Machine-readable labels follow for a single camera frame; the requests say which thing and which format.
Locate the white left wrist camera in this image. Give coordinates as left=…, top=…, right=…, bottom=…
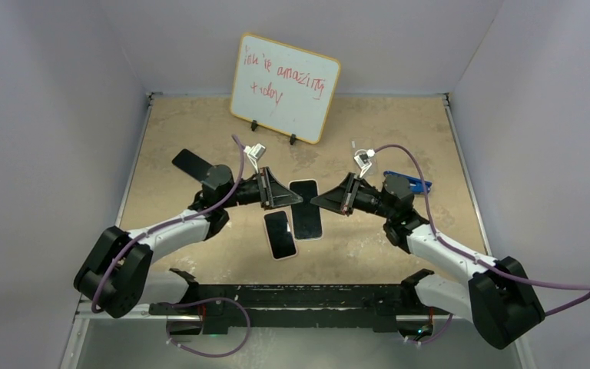
left=244, top=143, right=266, bottom=173

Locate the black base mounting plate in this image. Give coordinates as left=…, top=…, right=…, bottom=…
left=148, top=283, right=451, bottom=336

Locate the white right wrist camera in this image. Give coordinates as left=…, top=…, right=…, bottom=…
left=353, top=148, right=376, bottom=178

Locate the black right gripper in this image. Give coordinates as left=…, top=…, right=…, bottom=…
left=311, top=173, right=394, bottom=219

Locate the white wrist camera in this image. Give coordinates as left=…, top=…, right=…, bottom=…
left=244, top=143, right=266, bottom=173
left=353, top=148, right=376, bottom=178

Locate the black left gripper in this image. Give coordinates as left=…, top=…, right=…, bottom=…
left=221, top=168, right=302, bottom=211

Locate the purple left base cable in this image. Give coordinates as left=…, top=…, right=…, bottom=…
left=164, top=298, right=252, bottom=358

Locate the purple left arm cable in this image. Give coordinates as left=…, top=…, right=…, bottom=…
left=90, top=134, right=247, bottom=314

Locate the blue black stapler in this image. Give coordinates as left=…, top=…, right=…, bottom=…
left=383, top=171, right=433, bottom=194

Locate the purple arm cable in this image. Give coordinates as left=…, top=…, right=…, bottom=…
left=90, top=134, right=247, bottom=314
left=371, top=144, right=590, bottom=317

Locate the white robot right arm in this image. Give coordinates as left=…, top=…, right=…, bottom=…
left=311, top=173, right=546, bottom=349

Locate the green phone black screen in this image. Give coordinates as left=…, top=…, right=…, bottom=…
left=264, top=211, right=297, bottom=260

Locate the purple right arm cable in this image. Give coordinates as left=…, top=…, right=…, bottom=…
left=371, top=144, right=590, bottom=317

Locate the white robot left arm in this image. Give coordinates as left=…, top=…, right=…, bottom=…
left=73, top=165, right=303, bottom=318

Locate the aluminium frame rail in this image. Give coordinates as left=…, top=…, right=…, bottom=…
left=73, top=300, right=479, bottom=323

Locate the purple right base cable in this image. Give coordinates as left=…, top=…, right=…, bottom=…
left=403, top=313, right=454, bottom=347

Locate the clear magsafe phone case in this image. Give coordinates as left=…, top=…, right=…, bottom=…
left=350, top=137, right=378, bottom=178

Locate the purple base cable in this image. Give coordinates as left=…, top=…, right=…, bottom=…
left=403, top=313, right=454, bottom=347
left=164, top=298, right=252, bottom=358

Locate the yellow framed whiteboard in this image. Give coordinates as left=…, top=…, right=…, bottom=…
left=230, top=33, right=341, bottom=144

